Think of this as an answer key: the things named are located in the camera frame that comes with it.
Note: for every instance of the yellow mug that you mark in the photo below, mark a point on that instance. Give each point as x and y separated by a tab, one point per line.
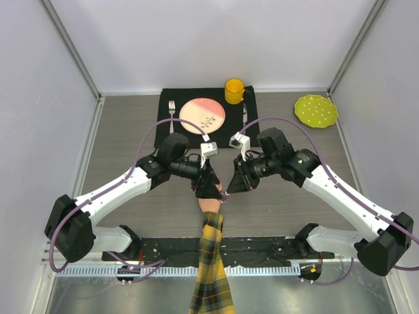
235	91

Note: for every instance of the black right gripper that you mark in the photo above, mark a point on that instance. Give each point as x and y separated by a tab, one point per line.
243	180

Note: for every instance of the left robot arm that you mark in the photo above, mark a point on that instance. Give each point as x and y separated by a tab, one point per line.
73	227

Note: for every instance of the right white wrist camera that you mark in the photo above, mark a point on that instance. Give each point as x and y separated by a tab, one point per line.
240	142

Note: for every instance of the silver knife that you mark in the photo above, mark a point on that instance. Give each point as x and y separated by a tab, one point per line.
244	115

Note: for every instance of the yellow plaid sleeve forearm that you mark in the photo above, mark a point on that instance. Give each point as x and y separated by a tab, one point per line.
211	291

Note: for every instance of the black placemat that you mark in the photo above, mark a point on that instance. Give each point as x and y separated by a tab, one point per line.
232	124

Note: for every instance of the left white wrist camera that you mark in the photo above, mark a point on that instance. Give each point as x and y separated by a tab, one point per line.
207	150

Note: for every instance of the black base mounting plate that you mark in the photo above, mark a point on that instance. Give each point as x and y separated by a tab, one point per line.
235	251

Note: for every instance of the mannequin hand with painted nails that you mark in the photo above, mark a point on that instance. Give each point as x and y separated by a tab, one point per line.
209	206

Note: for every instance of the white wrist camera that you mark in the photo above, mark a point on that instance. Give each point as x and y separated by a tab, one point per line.
240	142
207	150

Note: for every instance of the white slotted cable duct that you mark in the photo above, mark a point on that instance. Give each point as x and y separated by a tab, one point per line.
107	270

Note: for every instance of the green polka dot plate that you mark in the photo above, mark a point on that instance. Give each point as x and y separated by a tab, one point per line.
316	111

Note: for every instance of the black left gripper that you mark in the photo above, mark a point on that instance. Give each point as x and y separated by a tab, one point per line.
208	180

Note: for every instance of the pink cream plate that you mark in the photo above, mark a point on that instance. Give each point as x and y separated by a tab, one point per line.
208	114

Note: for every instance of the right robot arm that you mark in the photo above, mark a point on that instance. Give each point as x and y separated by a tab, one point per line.
380	237

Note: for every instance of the silver fork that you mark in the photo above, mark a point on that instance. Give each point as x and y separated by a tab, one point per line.
171	108

